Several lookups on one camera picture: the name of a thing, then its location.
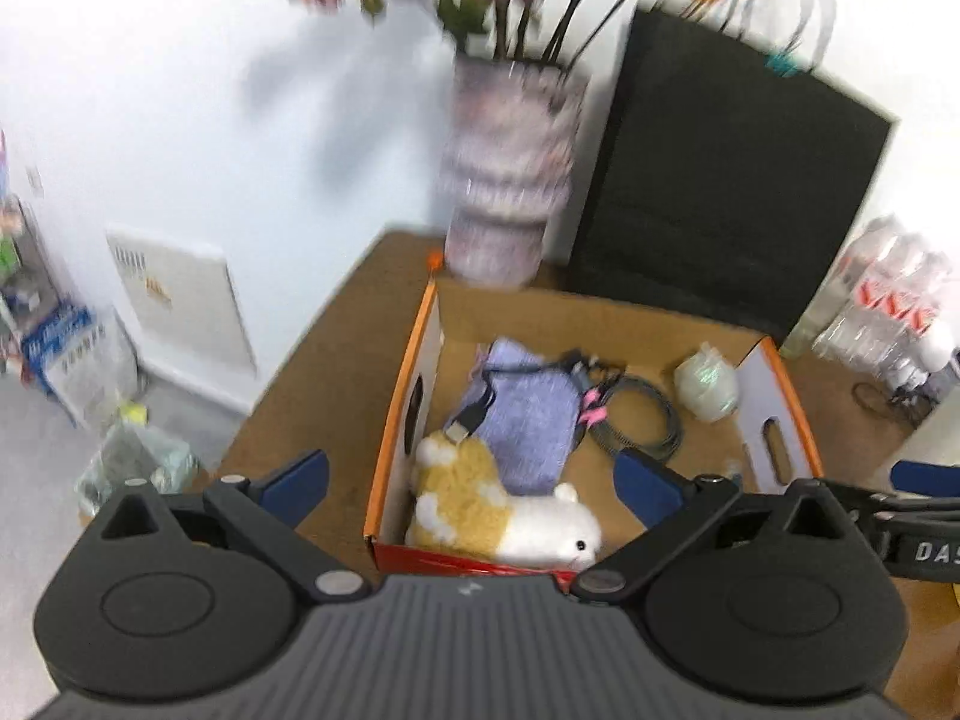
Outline water bottle pack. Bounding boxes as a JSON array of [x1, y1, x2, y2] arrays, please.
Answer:
[[812, 216, 953, 390]]

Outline purple ceramic vase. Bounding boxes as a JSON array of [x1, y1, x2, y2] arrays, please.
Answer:
[[436, 57, 587, 289]]

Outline grey braided cable coil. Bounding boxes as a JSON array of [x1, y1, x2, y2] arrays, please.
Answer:
[[574, 372, 687, 464]]

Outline red orange cardboard box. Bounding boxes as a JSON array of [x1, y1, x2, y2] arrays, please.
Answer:
[[364, 280, 822, 582]]

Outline black paper bag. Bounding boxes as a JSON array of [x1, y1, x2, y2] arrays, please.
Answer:
[[566, 0, 895, 340]]

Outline teal binder clip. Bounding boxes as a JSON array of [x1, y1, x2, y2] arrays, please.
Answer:
[[765, 50, 804, 78]]

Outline purple knitted hat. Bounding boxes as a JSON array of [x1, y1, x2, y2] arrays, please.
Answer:
[[444, 338, 581, 496]]

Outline white wall panel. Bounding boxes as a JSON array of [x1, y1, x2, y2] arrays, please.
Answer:
[[106, 226, 257, 374]]

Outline iridescent white bagged item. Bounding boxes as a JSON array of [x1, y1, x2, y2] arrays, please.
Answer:
[[674, 343, 740, 422]]

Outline hamster plush toy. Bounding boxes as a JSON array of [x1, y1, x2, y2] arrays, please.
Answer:
[[405, 431, 602, 571]]

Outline blue white floor packages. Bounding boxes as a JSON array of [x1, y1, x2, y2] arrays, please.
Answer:
[[21, 301, 140, 434]]

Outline black cable on table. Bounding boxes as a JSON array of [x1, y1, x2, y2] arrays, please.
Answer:
[[851, 377, 925, 418]]

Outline black usb cable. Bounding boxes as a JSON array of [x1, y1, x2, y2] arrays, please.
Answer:
[[442, 347, 630, 444]]

